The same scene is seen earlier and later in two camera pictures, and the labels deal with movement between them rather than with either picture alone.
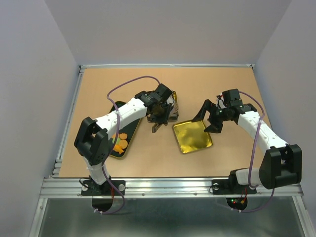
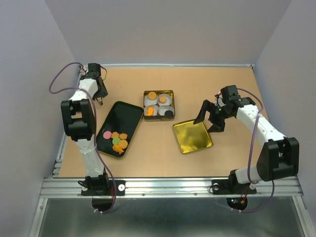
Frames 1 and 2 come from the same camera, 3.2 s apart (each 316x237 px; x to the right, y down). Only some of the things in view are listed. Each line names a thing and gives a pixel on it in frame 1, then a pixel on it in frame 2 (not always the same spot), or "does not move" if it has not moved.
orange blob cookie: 123,136 does not move
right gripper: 215,126 does not move
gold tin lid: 191,136 does not move
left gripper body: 161,116 to 102,91
